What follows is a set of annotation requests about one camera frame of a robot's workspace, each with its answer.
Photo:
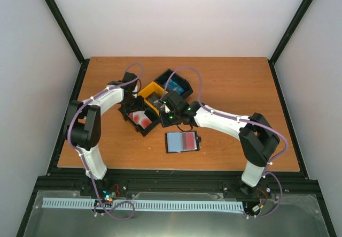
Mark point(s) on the blue cards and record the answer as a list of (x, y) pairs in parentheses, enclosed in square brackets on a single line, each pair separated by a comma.
[(174, 86)]

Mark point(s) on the yellow bin with black cards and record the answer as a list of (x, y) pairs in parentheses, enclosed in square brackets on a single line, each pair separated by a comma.
[(152, 88)]

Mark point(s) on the black frame post left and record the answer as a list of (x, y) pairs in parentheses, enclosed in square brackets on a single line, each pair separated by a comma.
[(54, 9)]

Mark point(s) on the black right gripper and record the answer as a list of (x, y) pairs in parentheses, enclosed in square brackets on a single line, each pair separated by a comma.
[(164, 122)]

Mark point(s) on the black frame post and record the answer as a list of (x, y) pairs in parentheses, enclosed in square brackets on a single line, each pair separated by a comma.
[(54, 9), (294, 23)]

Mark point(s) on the red white card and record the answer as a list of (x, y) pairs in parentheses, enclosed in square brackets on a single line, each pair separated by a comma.
[(189, 141)]

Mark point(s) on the black vip cards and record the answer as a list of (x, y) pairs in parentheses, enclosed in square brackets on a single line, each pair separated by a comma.
[(155, 101)]

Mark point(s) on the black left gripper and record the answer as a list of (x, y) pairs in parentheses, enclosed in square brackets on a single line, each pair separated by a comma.
[(140, 106)]

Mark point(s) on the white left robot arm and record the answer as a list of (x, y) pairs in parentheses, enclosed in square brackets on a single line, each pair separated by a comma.
[(82, 127)]

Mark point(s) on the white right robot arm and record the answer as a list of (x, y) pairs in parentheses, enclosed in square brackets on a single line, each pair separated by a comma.
[(257, 139)]

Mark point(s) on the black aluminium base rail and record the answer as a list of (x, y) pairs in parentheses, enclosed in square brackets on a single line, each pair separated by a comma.
[(134, 181)]

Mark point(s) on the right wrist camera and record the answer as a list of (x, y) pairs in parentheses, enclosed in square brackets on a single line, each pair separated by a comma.
[(171, 101)]

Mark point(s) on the black bin with blue cards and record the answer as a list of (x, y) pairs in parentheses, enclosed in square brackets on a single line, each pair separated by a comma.
[(162, 79)]

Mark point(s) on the black card holder wallet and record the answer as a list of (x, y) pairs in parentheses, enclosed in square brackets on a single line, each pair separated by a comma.
[(179, 142)]

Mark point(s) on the red white credit cards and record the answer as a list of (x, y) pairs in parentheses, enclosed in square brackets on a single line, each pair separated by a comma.
[(140, 119)]

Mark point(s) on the light blue cable duct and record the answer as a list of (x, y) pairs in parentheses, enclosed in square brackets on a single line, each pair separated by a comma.
[(146, 205)]

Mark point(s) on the black frame post right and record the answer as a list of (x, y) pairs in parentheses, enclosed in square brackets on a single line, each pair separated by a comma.
[(294, 23)]

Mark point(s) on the black bin with red cards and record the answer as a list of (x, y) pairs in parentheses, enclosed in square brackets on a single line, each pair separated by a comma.
[(150, 114)]

